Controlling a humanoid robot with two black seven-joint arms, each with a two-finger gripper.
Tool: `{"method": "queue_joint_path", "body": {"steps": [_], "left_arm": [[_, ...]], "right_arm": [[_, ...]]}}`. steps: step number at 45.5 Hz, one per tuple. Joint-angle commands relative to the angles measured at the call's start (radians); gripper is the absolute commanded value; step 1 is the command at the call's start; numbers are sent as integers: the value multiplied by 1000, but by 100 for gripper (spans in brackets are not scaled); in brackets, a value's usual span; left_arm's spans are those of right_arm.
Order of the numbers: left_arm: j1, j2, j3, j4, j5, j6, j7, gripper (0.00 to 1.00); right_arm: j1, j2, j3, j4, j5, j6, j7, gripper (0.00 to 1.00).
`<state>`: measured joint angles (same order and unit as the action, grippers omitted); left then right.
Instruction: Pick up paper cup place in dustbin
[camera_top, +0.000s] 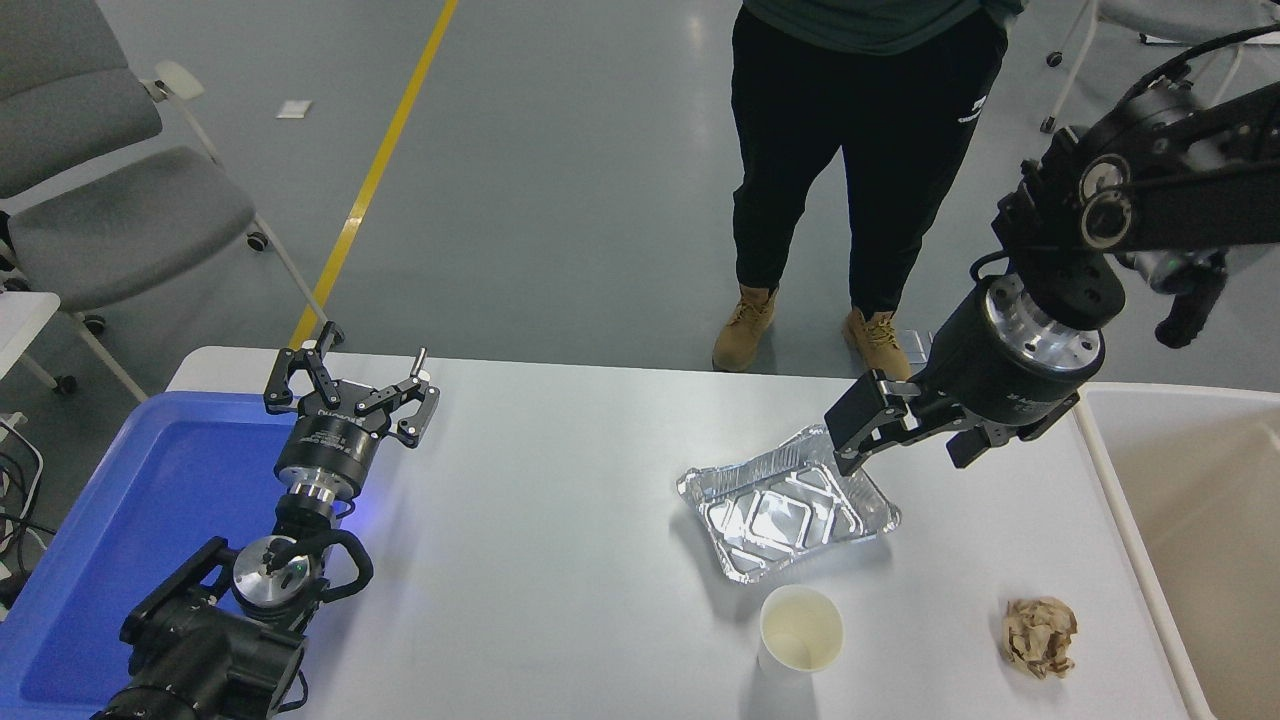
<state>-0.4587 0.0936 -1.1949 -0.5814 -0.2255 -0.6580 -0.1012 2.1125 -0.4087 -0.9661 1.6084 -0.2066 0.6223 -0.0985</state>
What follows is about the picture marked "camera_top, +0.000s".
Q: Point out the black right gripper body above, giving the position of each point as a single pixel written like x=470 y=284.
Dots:
x=970 y=370

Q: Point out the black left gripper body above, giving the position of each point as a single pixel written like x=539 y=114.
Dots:
x=330 y=445

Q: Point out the blue plastic tray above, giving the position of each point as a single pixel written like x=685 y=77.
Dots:
x=150 y=490

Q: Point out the person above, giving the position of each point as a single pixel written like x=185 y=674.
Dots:
x=860 y=130

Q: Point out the small white desk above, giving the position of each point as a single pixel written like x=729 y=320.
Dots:
x=20 y=320

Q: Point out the silver foil tray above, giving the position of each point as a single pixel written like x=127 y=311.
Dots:
x=780 y=515

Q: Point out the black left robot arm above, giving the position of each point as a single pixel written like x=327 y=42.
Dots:
x=200 y=650

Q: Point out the large pale bin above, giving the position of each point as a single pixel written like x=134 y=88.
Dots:
x=1200 y=520

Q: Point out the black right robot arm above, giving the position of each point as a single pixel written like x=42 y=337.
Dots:
x=1190 y=200

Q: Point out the crumpled tan paper ball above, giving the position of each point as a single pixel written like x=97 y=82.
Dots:
x=1040 y=638

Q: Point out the grey office chair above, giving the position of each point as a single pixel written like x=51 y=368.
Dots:
x=120 y=220
x=1170 y=15

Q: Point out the white paper cup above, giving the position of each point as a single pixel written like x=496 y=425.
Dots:
x=800 y=630

